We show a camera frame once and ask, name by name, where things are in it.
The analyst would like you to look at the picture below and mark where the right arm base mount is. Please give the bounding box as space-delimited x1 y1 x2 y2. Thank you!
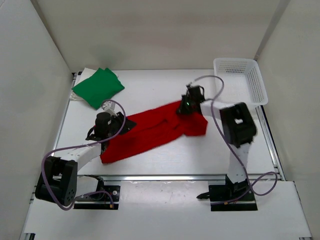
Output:
196 175 258 212

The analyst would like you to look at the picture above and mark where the white plastic basket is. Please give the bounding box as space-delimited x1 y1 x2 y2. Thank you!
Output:
213 57 268 109

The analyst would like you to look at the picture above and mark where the green t shirt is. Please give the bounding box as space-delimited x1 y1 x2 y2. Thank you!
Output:
72 68 125 110

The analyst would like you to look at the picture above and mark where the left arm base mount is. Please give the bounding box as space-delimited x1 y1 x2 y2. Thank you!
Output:
73 175 121 210

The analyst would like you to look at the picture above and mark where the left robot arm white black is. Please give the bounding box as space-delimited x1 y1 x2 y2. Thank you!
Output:
35 112 137 211

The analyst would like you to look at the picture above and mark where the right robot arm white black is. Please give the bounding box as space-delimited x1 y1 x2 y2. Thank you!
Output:
176 85 257 200

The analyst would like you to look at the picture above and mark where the red t shirt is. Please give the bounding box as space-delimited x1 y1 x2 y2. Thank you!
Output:
100 100 208 164

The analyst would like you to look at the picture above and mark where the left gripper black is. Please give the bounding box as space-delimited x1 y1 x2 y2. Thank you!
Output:
106 111 137 138

